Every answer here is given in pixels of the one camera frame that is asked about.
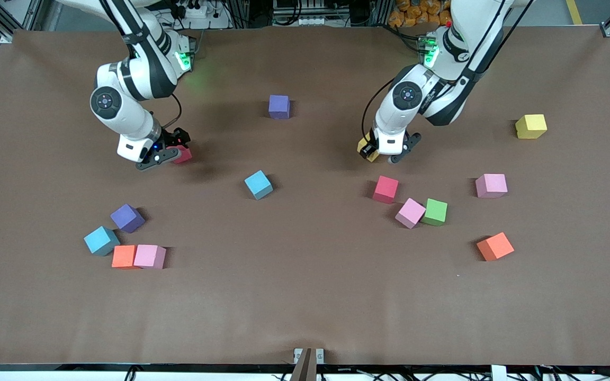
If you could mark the small white power strip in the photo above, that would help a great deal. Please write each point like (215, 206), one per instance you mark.
(310, 21)

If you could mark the pink foam cube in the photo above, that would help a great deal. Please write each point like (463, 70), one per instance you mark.
(410, 213)
(149, 256)
(491, 185)

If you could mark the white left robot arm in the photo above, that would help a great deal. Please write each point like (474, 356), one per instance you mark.
(389, 119)

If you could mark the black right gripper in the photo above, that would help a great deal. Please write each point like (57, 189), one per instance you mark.
(170, 138)

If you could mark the small white box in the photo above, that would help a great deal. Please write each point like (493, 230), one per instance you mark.
(498, 373)

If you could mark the light blue foam cube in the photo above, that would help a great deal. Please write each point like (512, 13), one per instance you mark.
(101, 241)
(258, 185)

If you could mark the white power strip with plugs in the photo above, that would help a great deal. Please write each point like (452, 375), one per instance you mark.
(207, 21)

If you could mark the brown table cover sheet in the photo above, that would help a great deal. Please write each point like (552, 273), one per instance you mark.
(305, 296)

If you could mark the yellow foam cube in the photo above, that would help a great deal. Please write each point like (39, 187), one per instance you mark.
(530, 126)
(366, 150)

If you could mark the black table edge strip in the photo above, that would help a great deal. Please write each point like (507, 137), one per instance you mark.
(72, 366)

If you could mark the red foam cube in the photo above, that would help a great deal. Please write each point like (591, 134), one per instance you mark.
(184, 156)
(385, 189)

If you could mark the orange foam cube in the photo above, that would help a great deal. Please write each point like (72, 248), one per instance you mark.
(495, 246)
(122, 256)

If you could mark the grey bracket with brown post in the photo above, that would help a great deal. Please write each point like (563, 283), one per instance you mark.
(307, 365)

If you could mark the green foam cube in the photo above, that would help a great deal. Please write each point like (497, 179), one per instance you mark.
(436, 212)

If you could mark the bag of orange fruit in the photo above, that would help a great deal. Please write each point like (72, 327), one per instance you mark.
(411, 16)

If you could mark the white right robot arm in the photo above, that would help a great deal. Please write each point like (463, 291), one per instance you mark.
(125, 114)

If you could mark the purple foam cube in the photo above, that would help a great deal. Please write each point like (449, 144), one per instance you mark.
(279, 107)
(127, 218)

